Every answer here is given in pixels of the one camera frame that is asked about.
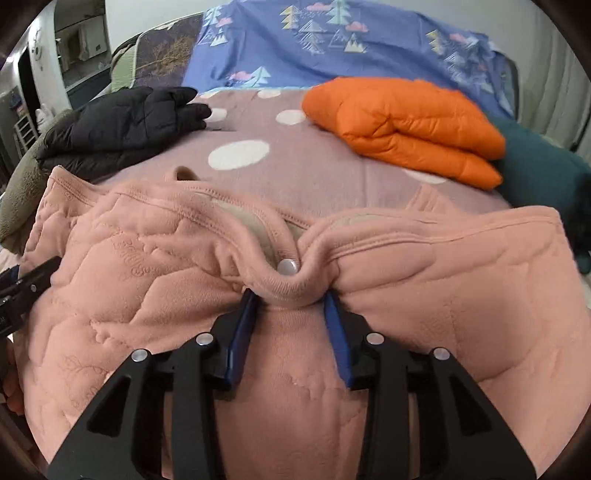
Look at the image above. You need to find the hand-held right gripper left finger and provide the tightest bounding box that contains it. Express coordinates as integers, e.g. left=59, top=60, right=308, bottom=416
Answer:
left=46, top=288, right=259, bottom=480

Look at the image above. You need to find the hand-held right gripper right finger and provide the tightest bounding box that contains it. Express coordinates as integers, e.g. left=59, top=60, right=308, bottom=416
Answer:
left=323, top=293, right=539, bottom=480

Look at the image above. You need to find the pink quilted jacket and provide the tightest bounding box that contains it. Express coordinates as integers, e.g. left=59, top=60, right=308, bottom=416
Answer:
left=21, top=166, right=585, bottom=480

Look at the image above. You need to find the olive fleece cloth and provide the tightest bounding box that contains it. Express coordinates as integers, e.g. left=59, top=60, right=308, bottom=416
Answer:
left=0, top=108, right=75, bottom=254

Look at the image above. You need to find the white rack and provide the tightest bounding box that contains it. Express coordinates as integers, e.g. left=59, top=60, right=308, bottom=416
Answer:
left=14, top=115, right=40, bottom=148

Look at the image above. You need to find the black puffer jacket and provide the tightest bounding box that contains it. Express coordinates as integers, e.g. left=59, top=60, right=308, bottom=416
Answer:
left=37, top=86, right=213, bottom=178

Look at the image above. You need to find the dotted mauve blanket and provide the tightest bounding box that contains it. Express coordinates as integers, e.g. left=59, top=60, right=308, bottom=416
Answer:
left=92, top=85, right=513, bottom=213

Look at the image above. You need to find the dark blue cabinet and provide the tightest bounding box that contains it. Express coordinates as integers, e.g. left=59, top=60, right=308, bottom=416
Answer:
left=65, top=69, right=112, bottom=112

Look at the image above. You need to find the green quilted cushion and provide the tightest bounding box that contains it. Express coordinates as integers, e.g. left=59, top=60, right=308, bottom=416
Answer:
left=110, top=34, right=141, bottom=93

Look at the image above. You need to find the orange puffer jacket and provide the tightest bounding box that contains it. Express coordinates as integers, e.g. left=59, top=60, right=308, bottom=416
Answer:
left=301, top=77, right=507, bottom=191

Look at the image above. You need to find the dark tree-print quilt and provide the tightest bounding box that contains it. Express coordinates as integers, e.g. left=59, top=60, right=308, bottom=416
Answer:
left=131, top=13, right=204, bottom=88

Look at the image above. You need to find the teal garment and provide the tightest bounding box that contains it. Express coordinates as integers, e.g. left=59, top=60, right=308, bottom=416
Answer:
left=489, top=115, right=591, bottom=241

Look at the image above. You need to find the blue tree-print sheet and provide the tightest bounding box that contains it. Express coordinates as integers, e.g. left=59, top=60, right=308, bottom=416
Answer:
left=182, top=0, right=515, bottom=118

